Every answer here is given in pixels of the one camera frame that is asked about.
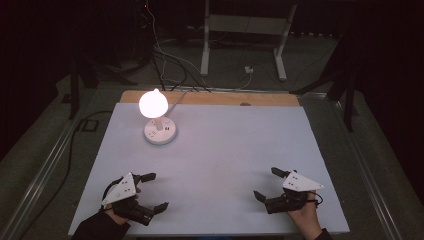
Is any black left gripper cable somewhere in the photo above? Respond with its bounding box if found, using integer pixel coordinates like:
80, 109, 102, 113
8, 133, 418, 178
101, 176, 125, 210

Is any person's left hand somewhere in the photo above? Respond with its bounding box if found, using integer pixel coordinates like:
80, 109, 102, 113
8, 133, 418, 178
105, 186, 143, 226

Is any black floor cable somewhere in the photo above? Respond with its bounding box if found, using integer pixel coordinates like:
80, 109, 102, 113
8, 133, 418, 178
19, 110, 114, 240

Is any round white power socket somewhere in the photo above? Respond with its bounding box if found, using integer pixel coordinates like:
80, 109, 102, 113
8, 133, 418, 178
143, 117, 178, 146

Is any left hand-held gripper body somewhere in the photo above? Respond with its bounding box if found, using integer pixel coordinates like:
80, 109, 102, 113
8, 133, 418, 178
101, 172, 156, 227

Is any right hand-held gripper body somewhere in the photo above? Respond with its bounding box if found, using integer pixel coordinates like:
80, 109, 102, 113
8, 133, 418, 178
264, 170, 325, 215

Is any white metal stand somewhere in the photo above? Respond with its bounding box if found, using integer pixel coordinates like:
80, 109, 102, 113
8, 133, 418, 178
199, 0, 298, 82

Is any bundle of black cables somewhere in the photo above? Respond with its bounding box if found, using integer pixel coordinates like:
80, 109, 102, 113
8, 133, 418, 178
151, 44, 212, 93

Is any thin white hanging cable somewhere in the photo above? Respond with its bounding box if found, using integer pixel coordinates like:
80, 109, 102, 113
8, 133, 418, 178
145, 0, 214, 90

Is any pale blue table mat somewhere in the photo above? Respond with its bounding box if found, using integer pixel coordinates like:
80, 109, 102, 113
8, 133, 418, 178
68, 101, 350, 237

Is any aluminium floor rail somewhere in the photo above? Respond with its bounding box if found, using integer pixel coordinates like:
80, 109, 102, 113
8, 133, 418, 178
0, 87, 101, 240
299, 92, 405, 240

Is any white power socket cable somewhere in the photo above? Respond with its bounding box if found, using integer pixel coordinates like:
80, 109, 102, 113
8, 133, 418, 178
165, 89, 194, 118

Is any person's right hand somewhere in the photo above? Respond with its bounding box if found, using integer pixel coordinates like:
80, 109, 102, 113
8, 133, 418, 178
287, 190, 324, 240

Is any black tripod stand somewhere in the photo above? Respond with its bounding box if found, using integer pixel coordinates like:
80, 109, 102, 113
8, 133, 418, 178
68, 54, 138, 120
289, 33, 363, 133

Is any glowing white bulb lamp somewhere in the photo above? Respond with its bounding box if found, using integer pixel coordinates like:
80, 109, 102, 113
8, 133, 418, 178
138, 87, 169, 132

